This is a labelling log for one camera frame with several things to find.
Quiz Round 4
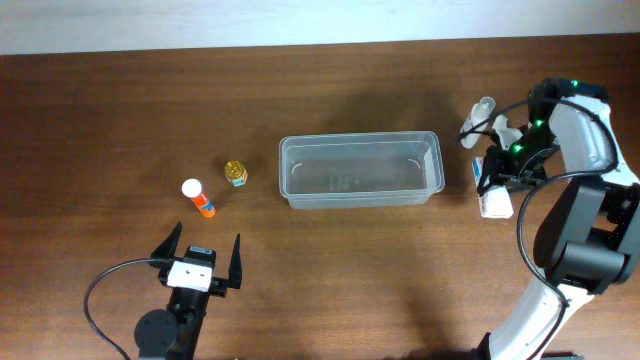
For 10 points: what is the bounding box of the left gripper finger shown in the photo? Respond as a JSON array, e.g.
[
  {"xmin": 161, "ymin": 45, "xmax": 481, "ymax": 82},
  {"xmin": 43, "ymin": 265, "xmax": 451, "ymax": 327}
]
[
  {"xmin": 150, "ymin": 222, "xmax": 182, "ymax": 268},
  {"xmin": 228, "ymin": 234, "xmax": 243, "ymax": 290}
]

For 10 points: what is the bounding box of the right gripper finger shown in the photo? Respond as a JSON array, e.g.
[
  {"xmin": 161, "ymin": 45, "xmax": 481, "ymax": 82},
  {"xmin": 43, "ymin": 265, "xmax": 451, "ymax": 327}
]
[
  {"xmin": 499, "ymin": 172, "xmax": 546, "ymax": 191},
  {"xmin": 477, "ymin": 148, "xmax": 500, "ymax": 196}
]

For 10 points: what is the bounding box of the white green medicine box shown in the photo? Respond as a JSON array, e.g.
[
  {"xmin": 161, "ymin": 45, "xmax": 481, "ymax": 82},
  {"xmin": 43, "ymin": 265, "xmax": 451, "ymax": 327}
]
[{"xmin": 472, "ymin": 157, "xmax": 514, "ymax": 219}]

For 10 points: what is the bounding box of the orange tablet tube white cap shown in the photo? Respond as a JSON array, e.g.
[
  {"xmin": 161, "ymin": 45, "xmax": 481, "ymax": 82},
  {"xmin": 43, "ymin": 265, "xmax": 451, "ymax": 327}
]
[{"xmin": 181, "ymin": 178, "xmax": 216, "ymax": 218}]

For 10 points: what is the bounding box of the small gold-lid jar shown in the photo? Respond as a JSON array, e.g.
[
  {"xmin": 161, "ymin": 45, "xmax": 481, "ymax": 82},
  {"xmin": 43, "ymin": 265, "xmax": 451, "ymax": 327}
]
[{"xmin": 224, "ymin": 160, "xmax": 248, "ymax": 187}]

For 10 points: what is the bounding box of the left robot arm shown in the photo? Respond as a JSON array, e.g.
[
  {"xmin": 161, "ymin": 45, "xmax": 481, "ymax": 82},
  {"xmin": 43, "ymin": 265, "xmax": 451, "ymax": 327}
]
[{"xmin": 134, "ymin": 224, "xmax": 243, "ymax": 359}]

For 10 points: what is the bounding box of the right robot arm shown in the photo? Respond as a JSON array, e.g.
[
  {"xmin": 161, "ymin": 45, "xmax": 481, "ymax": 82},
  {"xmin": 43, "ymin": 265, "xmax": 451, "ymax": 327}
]
[{"xmin": 457, "ymin": 78, "xmax": 639, "ymax": 359}]

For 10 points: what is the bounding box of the clear plastic container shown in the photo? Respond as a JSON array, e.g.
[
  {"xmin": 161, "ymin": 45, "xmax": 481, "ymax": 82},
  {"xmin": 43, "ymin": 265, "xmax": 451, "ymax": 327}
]
[{"xmin": 279, "ymin": 131, "xmax": 445, "ymax": 209}]

